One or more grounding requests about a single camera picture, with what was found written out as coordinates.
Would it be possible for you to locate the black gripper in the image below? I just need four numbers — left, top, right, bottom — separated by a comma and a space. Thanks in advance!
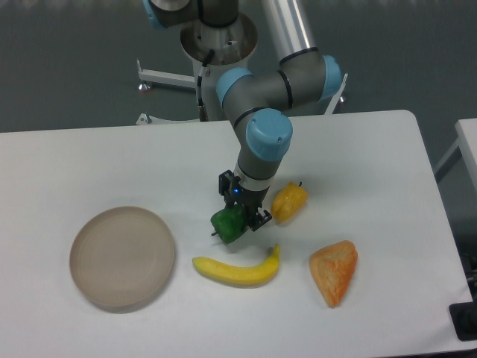
218, 170, 271, 231

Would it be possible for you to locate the green toy bell pepper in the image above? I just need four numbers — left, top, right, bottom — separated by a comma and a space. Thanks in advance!
210, 204, 246, 244

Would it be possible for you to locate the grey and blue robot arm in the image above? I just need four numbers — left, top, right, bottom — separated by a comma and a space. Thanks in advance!
138, 1, 344, 232

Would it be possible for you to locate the yellow toy bell pepper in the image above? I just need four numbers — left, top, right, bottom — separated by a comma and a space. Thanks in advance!
271, 181, 309, 224

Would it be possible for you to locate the yellow toy banana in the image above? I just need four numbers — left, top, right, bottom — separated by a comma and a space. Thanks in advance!
192, 244, 281, 287

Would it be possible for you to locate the orange toy sandwich triangle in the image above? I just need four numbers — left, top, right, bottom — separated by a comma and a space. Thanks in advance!
309, 240, 358, 308

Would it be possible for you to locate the beige round plate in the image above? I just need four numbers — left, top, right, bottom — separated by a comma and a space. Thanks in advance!
69, 206, 176, 313

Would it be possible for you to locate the black device at table edge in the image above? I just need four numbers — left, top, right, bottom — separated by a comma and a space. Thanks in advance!
449, 301, 476, 342

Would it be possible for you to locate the white side table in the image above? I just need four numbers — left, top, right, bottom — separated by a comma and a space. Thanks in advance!
432, 118, 477, 187

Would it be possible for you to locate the black cable on pedestal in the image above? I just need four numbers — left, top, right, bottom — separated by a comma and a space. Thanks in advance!
196, 50, 216, 122

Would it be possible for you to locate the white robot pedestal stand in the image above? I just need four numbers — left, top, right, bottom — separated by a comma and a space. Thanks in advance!
138, 3, 346, 126

